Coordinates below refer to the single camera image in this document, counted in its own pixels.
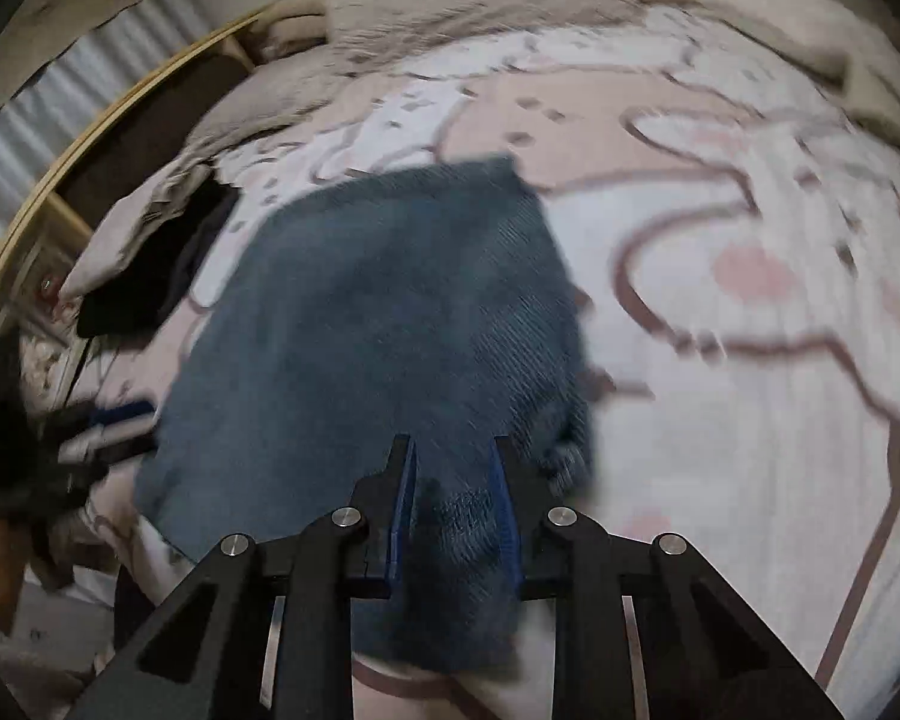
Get blue denim pants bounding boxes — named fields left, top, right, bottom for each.
left=134, top=156, right=593, bottom=673

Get folded black cloth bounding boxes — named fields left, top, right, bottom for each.
left=76, top=177, right=240, bottom=340

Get bear print bed sheet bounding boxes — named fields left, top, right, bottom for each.
left=77, top=5, right=900, bottom=718

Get wooden headboard shelf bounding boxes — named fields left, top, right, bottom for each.
left=0, top=8, right=263, bottom=312

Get folded beige cloth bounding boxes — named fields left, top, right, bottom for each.
left=58, top=156, right=219, bottom=301

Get grey corrugated curtain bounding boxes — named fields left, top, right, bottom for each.
left=0, top=0, right=211, bottom=239

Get beige quilted pillow left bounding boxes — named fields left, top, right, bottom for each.
left=180, top=46, right=359, bottom=163

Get tan stacked pillows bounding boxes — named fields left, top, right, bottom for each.
left=251, top=0, right=328, bottom=62

